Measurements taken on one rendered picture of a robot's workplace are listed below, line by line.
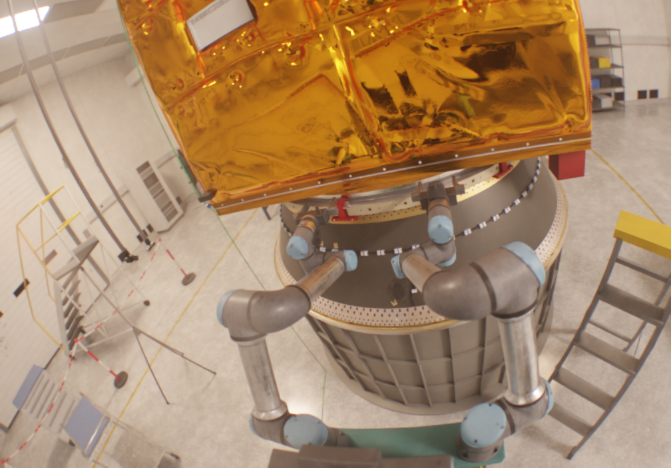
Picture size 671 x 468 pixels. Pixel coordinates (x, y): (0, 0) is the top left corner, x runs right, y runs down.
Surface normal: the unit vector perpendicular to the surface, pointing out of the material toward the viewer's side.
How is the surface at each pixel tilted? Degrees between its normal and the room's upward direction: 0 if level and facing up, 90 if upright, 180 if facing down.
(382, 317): 43
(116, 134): 90
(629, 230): 0
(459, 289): 36
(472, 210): 62
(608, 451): 0
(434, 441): 0
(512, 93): 90
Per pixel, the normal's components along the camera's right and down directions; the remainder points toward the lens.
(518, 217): 0.20, -0.07
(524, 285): 0.01, 0.09
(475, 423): -0.45, -0.75
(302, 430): -0.22, -0.81
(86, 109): 0.92, -0.15
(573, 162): -0.24, 0.58
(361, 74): -0.07, 0.42
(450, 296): -0.78, -0.11
